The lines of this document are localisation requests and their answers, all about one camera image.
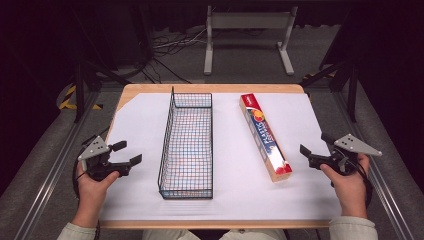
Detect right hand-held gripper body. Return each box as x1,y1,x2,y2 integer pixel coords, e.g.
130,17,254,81
308,133,383,177

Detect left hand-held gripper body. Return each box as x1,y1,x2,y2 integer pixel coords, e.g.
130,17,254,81
77,135,133,183

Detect long plastic wrap box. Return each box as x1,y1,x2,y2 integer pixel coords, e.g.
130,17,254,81
238,92,294,183

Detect black wire basket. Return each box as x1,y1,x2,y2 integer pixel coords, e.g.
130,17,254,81
157,85,214,201

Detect person's right hand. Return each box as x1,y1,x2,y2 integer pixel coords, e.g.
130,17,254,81
319,153,371,208

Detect person's left hand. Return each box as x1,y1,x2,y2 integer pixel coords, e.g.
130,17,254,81
75,163,120,214

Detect black tripod stand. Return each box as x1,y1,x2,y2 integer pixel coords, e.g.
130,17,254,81
68,49,132,124
299,59,360,123

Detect yellow black hazard tape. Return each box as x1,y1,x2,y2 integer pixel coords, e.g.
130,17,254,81
58,84,103,111

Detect person's legs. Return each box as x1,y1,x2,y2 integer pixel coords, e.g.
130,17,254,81
142,228,288,240

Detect white paper sheet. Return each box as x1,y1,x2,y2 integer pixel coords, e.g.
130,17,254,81
99,92,343,222

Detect grey metal stand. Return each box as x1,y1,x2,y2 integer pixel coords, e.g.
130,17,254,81
203,4,299,77

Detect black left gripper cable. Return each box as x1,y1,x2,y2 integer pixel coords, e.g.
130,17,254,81
72,156,101,240

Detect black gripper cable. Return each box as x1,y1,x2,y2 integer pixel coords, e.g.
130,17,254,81
72,156,101,240
355,161,374,209

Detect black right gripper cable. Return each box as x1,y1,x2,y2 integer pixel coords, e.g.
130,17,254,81
355,161,374,209

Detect aluminium rail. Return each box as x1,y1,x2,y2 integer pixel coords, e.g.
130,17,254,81
332,90,415,240
12,89,102,240

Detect bundle of floor cables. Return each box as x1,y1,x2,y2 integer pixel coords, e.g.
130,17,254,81
146,27,210,85

